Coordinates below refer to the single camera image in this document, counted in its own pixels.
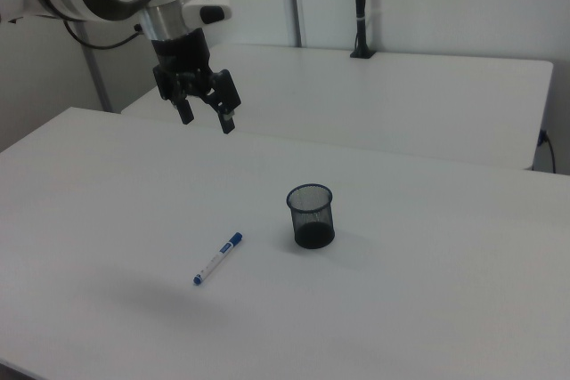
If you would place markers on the black mesh pen cup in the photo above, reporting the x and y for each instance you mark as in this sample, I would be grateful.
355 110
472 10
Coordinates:
314 228

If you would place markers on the blue and white marker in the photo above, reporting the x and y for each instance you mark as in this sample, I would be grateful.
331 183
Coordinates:
218 258

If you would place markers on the black Franka gripper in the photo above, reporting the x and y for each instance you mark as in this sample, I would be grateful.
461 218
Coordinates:
182 55

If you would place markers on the black pole with clamp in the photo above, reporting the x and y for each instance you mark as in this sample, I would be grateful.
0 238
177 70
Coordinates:
361 6

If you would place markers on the white adjacent table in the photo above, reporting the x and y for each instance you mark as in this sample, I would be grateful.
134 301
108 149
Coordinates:
356 99

